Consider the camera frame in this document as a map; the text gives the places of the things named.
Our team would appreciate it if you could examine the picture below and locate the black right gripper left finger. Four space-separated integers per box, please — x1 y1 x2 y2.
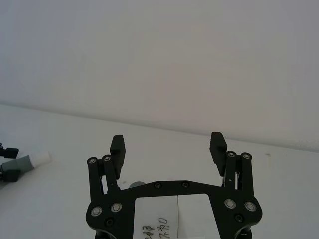
86 134 127 200

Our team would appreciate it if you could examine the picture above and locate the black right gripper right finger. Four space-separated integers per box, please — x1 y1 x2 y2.
210 131 255 198

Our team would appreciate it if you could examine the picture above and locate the white table cloth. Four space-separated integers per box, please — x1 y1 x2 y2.
0 103 319 239

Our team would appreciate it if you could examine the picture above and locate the grey plug with white tip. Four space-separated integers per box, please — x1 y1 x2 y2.
0 153 53 175

